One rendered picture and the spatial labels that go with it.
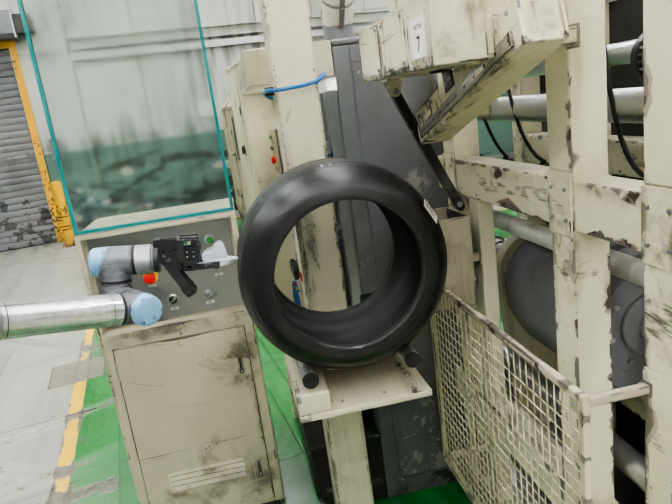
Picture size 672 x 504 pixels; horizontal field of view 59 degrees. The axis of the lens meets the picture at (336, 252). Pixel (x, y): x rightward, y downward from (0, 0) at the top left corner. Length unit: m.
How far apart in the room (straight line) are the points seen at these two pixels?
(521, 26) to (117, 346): 1.71
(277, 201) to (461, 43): 0.56
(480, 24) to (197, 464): 1.87
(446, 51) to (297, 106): 0.66
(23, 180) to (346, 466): 8.96
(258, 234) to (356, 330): 0.51
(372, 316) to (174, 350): 0.80
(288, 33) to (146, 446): 1.57
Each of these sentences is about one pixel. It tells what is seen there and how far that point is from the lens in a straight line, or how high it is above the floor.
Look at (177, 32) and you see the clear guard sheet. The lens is 2.16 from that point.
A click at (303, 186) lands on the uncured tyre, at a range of 1.46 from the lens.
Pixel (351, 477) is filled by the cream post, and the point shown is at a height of 0.33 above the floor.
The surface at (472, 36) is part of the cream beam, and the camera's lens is 1.29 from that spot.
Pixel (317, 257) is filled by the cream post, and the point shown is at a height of 1.13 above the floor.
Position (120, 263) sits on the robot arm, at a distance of 1.56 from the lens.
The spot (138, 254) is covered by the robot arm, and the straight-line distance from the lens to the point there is 1.56.
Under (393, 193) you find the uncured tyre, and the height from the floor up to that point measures 1.36.
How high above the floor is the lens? 1.59
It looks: 14 degrees down
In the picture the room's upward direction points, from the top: 8 degrees counter-clockwise
